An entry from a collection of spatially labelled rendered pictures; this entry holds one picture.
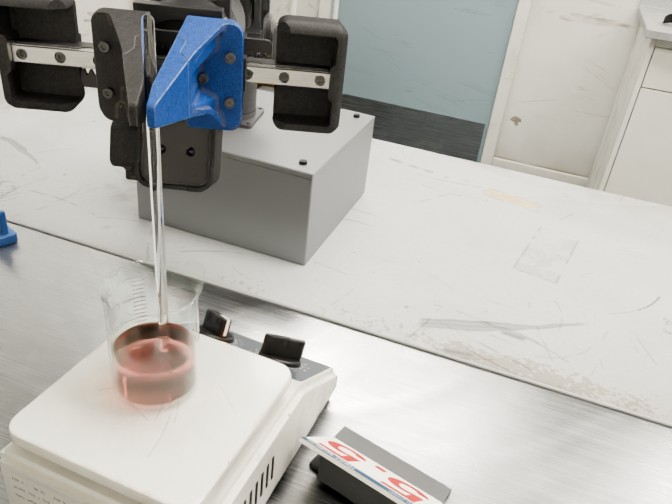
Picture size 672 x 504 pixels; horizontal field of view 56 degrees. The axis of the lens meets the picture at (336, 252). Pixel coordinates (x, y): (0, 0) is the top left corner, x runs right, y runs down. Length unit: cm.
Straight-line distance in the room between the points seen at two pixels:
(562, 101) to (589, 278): 256
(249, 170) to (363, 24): 276
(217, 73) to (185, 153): 7
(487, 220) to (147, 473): 58
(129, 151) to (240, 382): 16
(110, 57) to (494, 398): 39
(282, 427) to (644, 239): 61
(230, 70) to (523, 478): 34
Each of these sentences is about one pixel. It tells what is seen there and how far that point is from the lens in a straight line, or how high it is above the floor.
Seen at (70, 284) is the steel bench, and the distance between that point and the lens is 65.
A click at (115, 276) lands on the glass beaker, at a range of 37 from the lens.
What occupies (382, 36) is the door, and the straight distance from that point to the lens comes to 335.
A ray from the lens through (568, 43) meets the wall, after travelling 323.
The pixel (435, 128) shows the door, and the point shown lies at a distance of 339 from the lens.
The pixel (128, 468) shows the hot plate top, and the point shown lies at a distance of 36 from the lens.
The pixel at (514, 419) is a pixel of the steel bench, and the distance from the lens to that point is 54.
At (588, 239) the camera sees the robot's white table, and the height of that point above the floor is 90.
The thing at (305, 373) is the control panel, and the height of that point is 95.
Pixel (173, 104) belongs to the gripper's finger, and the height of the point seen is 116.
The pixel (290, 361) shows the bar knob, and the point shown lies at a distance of 46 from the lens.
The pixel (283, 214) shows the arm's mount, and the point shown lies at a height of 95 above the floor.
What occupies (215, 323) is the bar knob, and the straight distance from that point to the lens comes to 48.
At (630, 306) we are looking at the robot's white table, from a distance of 74.
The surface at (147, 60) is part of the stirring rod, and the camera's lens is 31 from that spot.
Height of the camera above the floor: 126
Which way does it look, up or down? 31 degrees down
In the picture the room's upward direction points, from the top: 7 degrees clockwise
